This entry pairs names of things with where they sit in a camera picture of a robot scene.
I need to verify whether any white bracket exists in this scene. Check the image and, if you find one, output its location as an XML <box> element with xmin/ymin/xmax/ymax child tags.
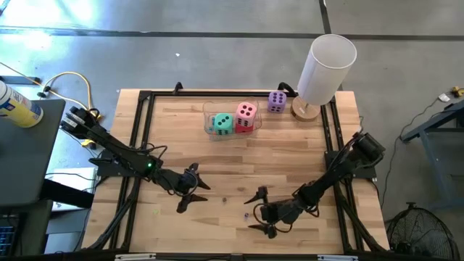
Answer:
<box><xmin>114</xmin><ymin>253</ymin><xmax>157</xmax><ymax>261</ymax></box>

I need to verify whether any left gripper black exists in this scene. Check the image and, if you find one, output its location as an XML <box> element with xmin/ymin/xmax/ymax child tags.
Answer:
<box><xmin>155</xmin><ymin>162</ymin><xmax>212</xmax><ymax>214</ymax></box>

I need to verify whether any dark grey side table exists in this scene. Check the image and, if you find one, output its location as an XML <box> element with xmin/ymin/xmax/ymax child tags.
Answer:
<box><xmin>0</xmin><ymin>98</ymin><xmax>67</xmax><ymax>207</ymax></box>

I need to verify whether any large teal foam die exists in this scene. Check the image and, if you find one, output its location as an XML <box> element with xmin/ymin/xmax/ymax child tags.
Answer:
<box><xmin>213</xmin><ymin>112</ymin><xmax>234</xmax><ymax>136</ymax></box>

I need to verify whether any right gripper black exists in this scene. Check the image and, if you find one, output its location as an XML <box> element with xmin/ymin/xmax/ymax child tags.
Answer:
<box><xmin>243</xmin><ymin>186</ymin><xmax>302</xmax><ymax>239</ymax></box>

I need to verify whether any large purple foam die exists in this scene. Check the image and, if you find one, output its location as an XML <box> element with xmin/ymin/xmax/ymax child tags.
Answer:
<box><xmin>268</xmin><ymin>90</ymin><xmax>287</xmax><ymax>114</ymax></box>

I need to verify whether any black aluminium table frame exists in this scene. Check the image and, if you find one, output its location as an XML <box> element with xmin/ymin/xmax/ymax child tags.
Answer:
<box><xmin>81</xmin><ymin>82</ymin><xmax>391</xmax><ymax>261</ymax></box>

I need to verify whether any large pink foam die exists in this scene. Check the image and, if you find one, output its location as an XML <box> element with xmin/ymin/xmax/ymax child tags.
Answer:
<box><xmin>235</xmin><ymin>102</ymin><xmax>258</xmax><ymax>128</ymax></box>

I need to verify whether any white wipes canister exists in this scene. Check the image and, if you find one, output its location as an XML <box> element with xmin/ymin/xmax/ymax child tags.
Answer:
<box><xmin>0</xmin><ymin>80</ymin><xmax>44</xmax><ymax>128</ymax></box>

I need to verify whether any white shade table lamp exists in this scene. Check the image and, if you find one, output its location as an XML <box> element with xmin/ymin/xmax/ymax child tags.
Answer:
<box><xmin>289</xmin><ymin>33</ymin><xmax>358</xmax><ymax>123</ymax></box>

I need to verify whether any black floor fan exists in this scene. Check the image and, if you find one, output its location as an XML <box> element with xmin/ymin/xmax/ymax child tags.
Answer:
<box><xmin>386</xmin><ymin>202</ymin><xmax>461</xmax><ymax>261</ymax></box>

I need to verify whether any clear plastic bin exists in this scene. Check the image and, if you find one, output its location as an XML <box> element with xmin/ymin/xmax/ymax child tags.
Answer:
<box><xmin>202</xmin><ymin>99</ymin><xmax>262</xmax><ymax>141</ymax></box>

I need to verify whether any backlit keyboard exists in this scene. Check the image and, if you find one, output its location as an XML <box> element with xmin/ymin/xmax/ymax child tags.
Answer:
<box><xmin>0</xmin><ymin>213</ymin><xmax>20</xmax><ymax>258</ymax></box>

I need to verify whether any blue metal stand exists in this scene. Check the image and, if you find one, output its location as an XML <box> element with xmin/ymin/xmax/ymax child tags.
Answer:
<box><xmin>400</xmin><ymin>99</ymin><xmax>464</xmax><ymax>211</ymax></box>

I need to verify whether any yellow cable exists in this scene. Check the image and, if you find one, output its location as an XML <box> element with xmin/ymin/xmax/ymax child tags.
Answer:
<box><xmin>0</xmin><ymin>61</ymin><xmax>103</xmax><ymax>148</ymax></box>

